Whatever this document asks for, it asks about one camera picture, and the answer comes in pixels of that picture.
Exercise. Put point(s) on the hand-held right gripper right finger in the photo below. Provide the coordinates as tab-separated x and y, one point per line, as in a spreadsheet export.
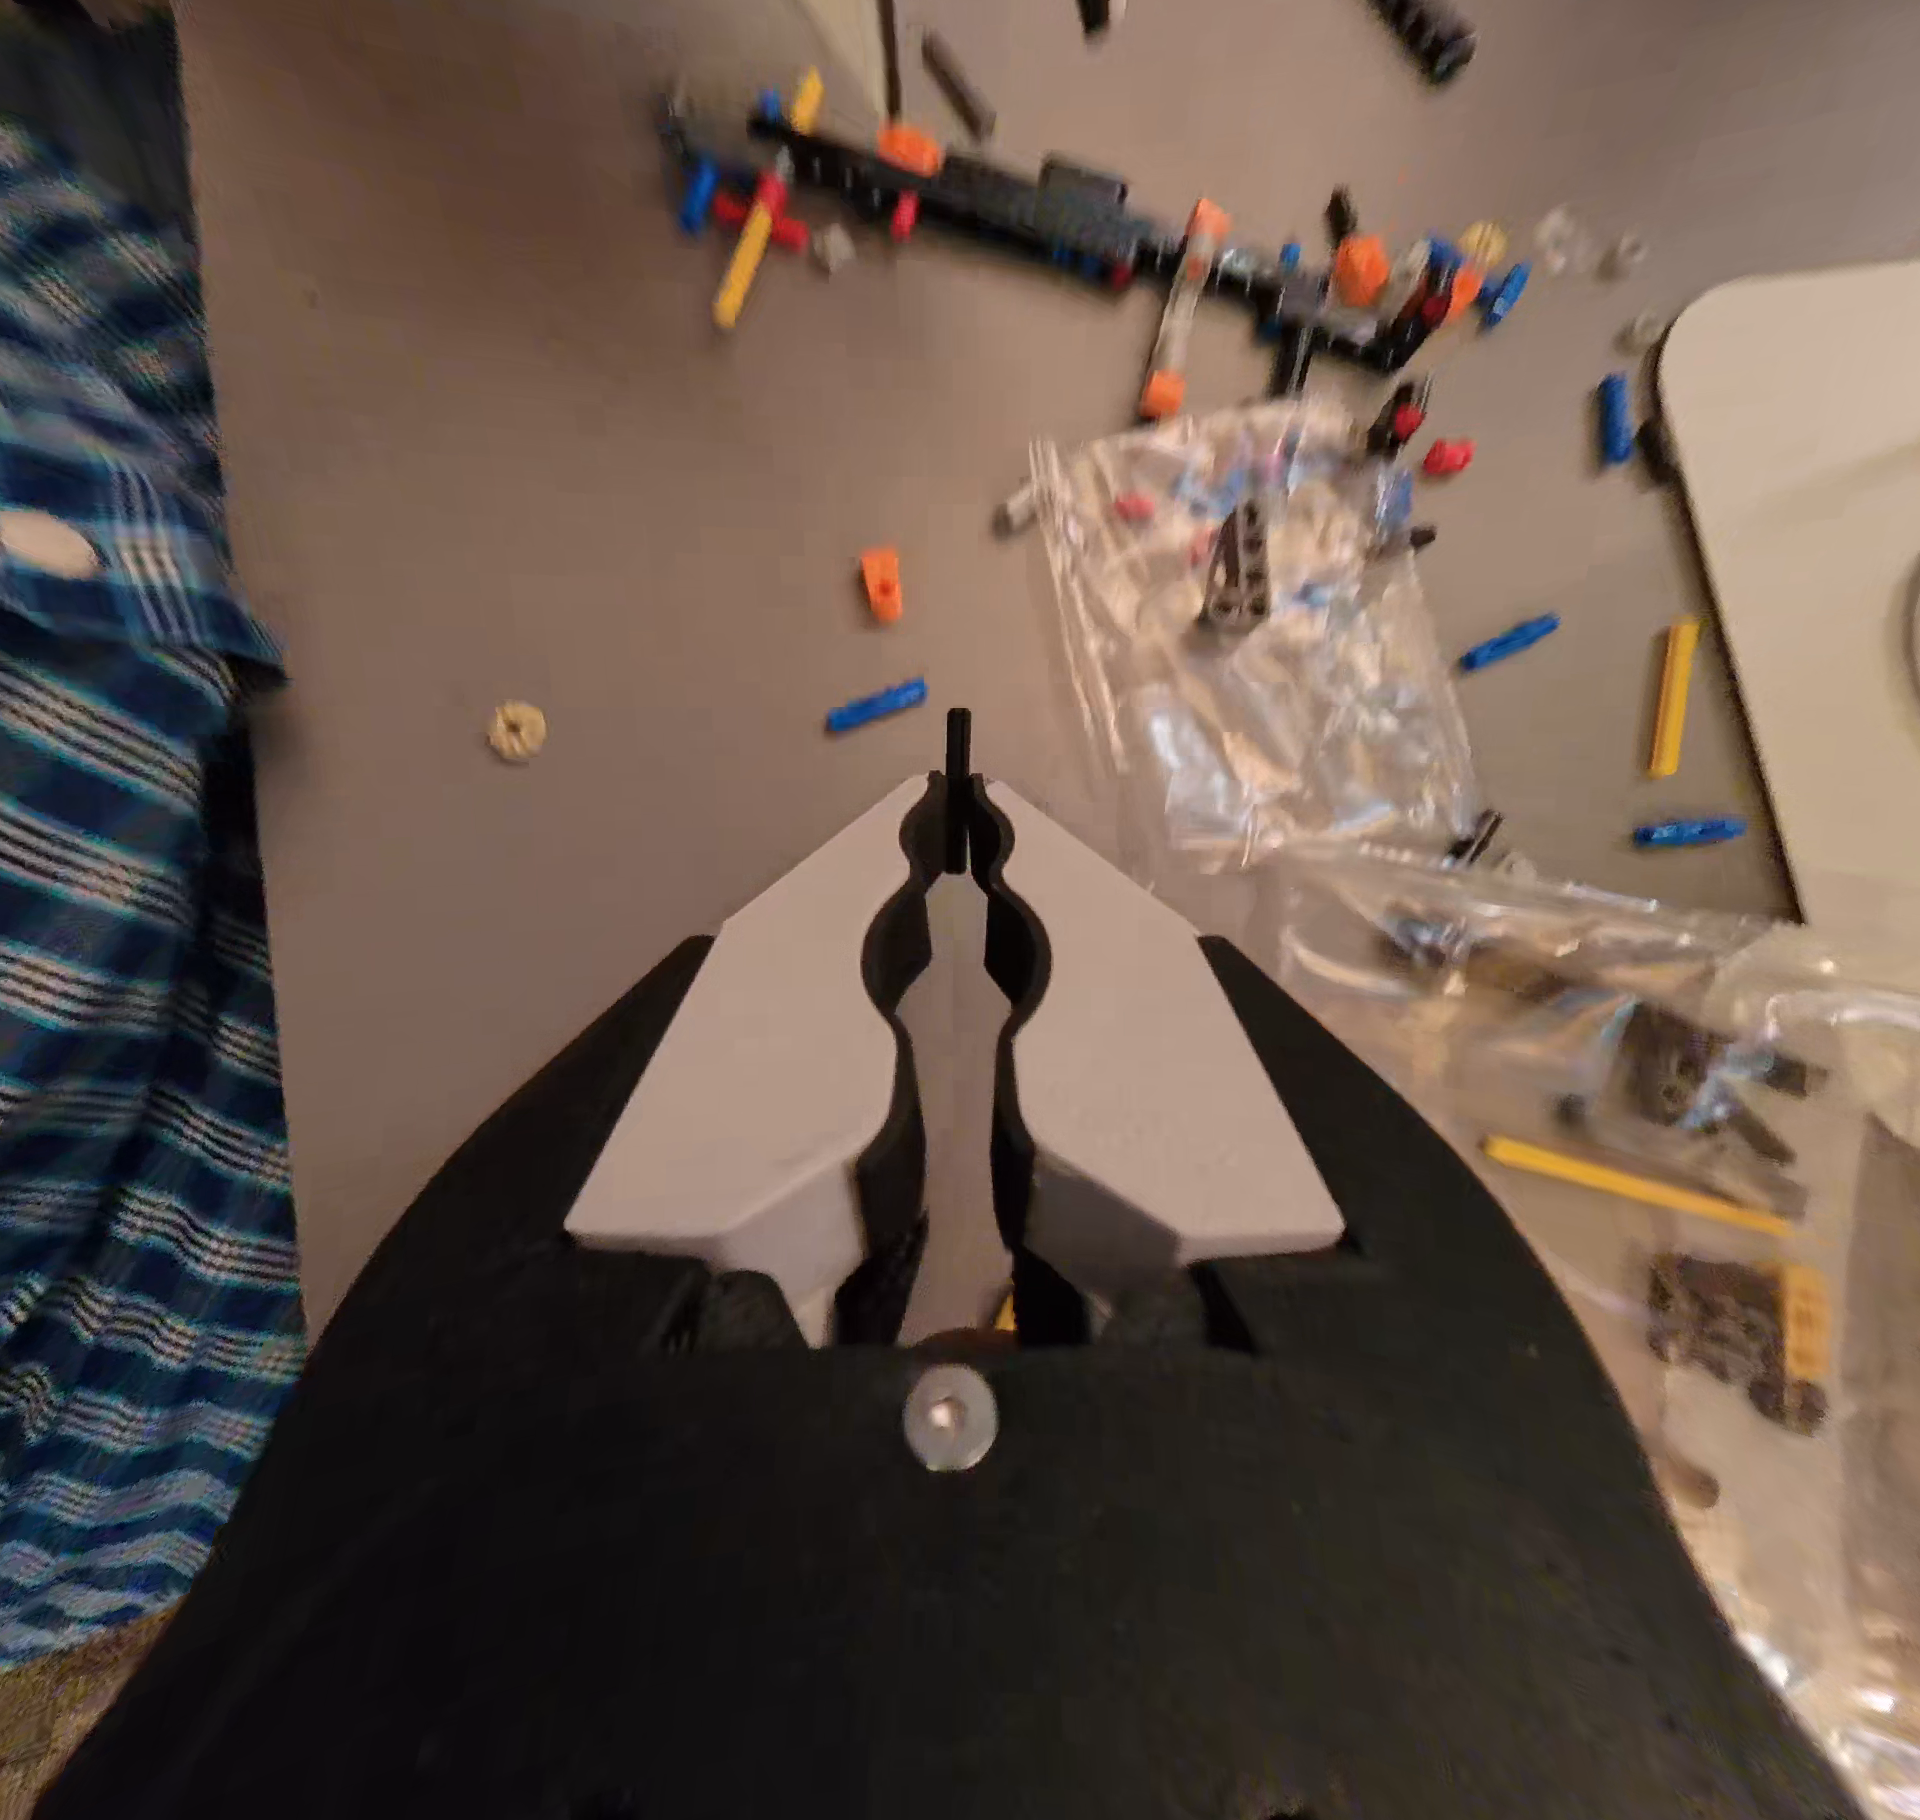
1170	1100

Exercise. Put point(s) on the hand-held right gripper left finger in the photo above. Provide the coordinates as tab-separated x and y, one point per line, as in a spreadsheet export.
736	1100

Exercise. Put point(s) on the black lego axle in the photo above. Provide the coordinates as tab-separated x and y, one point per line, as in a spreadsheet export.
959	801

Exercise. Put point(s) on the dark grey lego bar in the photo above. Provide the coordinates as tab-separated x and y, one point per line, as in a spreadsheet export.
956	87

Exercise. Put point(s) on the black lego beam assembly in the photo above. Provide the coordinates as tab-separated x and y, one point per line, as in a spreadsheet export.
1021	200

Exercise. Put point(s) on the blue lego pin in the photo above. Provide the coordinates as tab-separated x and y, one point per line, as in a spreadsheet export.
1615	419
1507	644
878	707
1690	833

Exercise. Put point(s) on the tan lego gear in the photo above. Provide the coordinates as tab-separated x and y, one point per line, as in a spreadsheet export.
518	733

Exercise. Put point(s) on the long yellow lego axle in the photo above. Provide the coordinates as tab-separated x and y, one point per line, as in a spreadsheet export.
1637	1183

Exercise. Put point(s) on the orange lego piece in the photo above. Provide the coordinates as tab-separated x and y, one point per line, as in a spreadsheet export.
881	587

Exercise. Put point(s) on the dark grey lego beam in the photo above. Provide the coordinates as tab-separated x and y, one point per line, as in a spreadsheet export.
1240	567

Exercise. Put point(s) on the red lego piece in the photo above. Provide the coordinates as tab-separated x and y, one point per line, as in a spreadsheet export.
1448	458

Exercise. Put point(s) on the yellow lego brick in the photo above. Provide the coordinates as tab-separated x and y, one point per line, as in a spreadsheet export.
1806	1321

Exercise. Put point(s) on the large clear plastic bag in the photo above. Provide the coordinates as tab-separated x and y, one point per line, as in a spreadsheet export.
1502	996

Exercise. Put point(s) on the small clear plastic bag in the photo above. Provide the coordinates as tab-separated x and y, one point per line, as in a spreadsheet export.
1291	740

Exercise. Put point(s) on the blue plaid clothing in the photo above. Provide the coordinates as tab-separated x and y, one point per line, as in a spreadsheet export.
121	950

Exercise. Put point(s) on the white cardboard sheet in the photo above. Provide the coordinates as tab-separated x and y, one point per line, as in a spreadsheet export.
1801	500

